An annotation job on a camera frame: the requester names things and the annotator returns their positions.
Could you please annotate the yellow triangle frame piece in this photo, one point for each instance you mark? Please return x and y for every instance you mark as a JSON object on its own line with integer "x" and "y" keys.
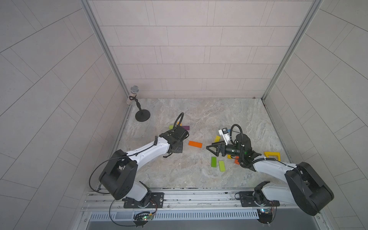
{"x": 275, "y": 155}

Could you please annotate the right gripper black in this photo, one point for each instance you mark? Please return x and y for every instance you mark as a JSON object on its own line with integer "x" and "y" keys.
{"x": 222, "y": 148}

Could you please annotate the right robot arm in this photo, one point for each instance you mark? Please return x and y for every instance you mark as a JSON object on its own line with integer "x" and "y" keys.
{"x": 302, "y": 184}

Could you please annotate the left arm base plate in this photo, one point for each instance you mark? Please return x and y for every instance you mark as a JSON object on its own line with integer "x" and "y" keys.
{"x": 154, "y": 200}

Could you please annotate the microphone on black stand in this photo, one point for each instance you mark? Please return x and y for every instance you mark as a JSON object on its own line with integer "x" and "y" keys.
{"x": 143, "y": 114}

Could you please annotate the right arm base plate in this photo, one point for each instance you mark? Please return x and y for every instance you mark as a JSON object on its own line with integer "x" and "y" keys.
{"x": 250, "y": 199}

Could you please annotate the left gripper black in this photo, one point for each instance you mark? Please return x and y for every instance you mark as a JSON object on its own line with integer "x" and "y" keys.
{"x": 180, "y": 148}

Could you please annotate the left circuit board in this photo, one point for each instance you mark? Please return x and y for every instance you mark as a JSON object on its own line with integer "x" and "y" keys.
{"x": 142, "y": 218}

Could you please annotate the circuit board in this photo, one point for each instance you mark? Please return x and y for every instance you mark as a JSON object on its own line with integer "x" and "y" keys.
{"x": 265, "y": 216}
{"x": 142, "y": 218}

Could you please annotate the right circuit board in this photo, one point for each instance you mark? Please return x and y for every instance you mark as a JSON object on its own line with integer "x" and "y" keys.
{"x": 265, "y": 216}

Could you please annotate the aluminium rail frame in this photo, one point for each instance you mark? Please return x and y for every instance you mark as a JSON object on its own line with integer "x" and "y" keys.
{"x": 174, "y": 199}

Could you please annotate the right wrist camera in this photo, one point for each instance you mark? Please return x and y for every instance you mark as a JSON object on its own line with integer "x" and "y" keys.
{"x": 225, "y": 134}

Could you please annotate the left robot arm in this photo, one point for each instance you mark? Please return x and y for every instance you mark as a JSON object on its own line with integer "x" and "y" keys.
{"x": 119, "y": 174}

